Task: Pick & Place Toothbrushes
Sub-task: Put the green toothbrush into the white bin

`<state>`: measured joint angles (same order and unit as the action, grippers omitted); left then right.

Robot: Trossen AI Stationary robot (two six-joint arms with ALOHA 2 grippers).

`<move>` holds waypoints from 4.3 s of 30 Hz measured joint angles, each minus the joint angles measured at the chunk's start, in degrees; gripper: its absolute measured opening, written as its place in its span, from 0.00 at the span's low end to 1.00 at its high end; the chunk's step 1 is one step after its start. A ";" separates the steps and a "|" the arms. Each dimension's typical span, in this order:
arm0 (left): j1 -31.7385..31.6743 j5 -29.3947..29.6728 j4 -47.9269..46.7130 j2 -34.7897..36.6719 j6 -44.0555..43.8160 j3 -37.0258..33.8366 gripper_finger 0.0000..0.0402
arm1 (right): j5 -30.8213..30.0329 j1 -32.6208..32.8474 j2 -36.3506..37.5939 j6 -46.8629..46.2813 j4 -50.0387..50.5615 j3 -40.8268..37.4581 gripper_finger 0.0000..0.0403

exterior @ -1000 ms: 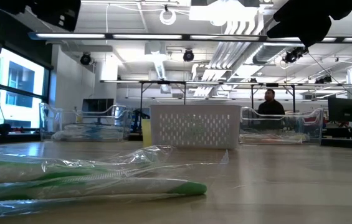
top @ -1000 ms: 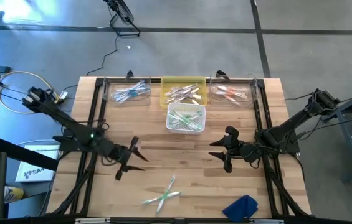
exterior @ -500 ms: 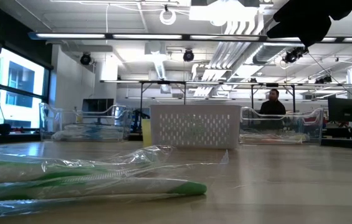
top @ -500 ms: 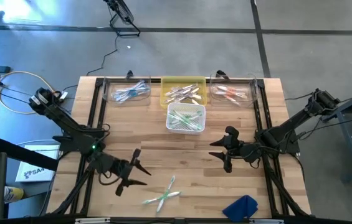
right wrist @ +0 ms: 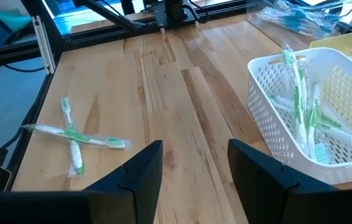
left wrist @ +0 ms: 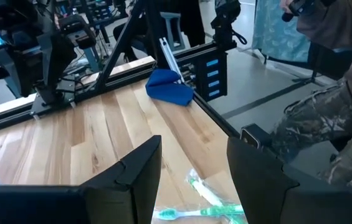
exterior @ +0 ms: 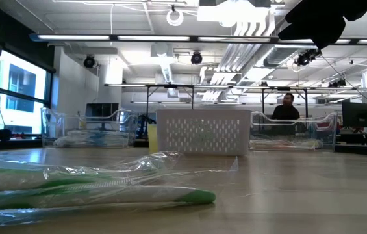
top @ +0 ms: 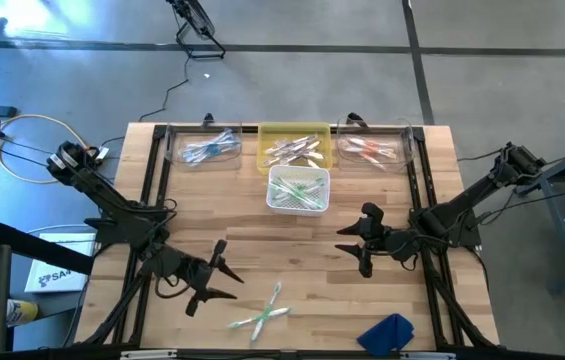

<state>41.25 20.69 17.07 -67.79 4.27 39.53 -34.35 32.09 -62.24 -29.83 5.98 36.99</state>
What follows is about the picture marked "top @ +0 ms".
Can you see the blue toothbrush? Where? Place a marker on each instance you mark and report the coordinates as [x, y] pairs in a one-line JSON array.
[[222, 145], [212, 141], [194, 155], [207, 157], [229, 137], [202, 150]]

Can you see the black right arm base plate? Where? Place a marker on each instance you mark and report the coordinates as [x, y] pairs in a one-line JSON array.
[[472, 241]]

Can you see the purple toothbrush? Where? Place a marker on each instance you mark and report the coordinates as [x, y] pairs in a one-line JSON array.
[[307, 150], [312, 162], [292, 145], [299, 140], [282, 150], [274, 160], [289, 157], [314, 145]]

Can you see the white perforated plastic basket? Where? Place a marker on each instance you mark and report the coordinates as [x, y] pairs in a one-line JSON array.
[[274, 172]]

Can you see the blue cloth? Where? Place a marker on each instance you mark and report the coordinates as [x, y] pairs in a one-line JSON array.
[[384, 335]]

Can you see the black diagonal beam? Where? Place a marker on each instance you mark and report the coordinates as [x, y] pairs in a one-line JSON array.
[[37, 247]]

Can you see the white printed box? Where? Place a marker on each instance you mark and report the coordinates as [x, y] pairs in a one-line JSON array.
[[57, 280]]

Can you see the grey desk frame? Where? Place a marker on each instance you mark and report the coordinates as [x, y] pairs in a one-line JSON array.
[[559, 240]]

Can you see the black clamp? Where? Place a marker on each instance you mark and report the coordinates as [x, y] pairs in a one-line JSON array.
[[354, 118], [207, 119]]

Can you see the yellow and white can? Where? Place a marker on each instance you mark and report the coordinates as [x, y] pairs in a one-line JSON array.
[[22, 312]]

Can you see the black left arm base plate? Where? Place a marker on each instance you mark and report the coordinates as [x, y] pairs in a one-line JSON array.
[[97, 232]]

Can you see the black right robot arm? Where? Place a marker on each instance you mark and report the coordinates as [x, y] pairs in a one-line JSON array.
[[472, 200]]

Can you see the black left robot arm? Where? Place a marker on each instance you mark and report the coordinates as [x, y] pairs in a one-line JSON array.
[[92, 185]]

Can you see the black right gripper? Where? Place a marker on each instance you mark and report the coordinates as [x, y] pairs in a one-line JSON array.
[[394, 242]]

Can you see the yellow translucent plastic bin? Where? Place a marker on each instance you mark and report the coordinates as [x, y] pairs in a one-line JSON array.
[[264, 150]]

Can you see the silver bracket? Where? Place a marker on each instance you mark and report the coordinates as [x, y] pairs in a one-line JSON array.
[[429, 356], [149, 355]]

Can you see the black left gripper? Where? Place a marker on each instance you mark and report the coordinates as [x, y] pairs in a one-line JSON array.
[[187, 272]]

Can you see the clear plastic bin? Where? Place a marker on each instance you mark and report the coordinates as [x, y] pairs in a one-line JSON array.
[[407, 150], [172, 150]]

